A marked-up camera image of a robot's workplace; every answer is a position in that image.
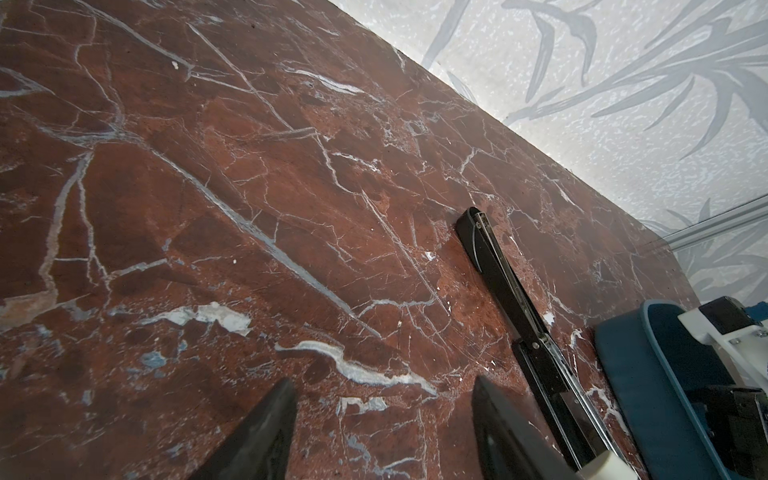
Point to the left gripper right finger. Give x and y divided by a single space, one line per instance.
508 446

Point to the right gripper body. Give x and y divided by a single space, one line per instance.
735 420

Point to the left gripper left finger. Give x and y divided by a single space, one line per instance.
259 447

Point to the teal plastic tray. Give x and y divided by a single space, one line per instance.
652 364

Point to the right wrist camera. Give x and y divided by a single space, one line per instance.
737 330

